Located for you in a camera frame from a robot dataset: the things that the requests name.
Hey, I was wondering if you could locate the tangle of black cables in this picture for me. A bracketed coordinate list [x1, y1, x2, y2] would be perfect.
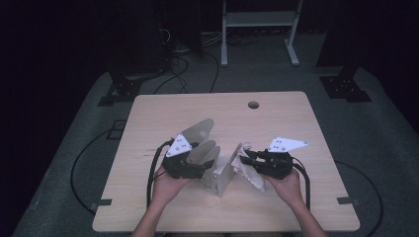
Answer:
[152, 28, 220, 96]

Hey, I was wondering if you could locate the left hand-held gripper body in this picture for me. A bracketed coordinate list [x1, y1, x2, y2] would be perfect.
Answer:
[161, 132, 204, 181]

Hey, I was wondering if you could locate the person's right hand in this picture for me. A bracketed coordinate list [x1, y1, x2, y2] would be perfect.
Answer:
[265, 169, 305, 206]

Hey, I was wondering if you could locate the white waffle cloth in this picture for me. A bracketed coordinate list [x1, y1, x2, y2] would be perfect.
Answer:
[231, 141, 266, 192]

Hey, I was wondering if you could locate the black stand base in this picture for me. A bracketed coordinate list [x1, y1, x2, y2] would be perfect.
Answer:
[318, 64, 373, 103]
[97, 70, 143, 108]

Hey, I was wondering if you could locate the white metal stand frame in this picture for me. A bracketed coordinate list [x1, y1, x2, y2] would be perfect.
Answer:
[220, 0, 304, 67]

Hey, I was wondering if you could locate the black floor cable loop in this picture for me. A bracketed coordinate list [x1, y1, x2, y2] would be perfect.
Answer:
[334, 160, 385, 237]
[69, 126, 127, 215]

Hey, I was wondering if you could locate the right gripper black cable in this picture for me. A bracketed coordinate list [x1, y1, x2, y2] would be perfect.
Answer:
[292, 157, 312, 211]

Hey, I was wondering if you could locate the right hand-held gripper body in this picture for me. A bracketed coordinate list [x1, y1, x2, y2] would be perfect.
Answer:
[256, 136, 309, 181]

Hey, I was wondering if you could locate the grey tape strip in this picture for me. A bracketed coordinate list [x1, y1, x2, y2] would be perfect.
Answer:
[89, 198, 114, 212]
[336, 196, 361, 206]

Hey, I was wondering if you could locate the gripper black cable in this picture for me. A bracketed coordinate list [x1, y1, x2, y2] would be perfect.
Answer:
[292, 157, 312, 211]
[146, 139, 175, 209]

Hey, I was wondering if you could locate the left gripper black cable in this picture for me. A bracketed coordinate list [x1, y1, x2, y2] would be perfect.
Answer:
[146, 139, 175, 209]

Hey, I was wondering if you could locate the black tape square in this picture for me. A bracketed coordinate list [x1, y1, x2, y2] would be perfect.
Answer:
[106, 118, 128, 141]

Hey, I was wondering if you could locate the silver metal file rack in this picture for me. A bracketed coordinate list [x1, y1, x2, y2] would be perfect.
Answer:
[181, 118, 245, 198]

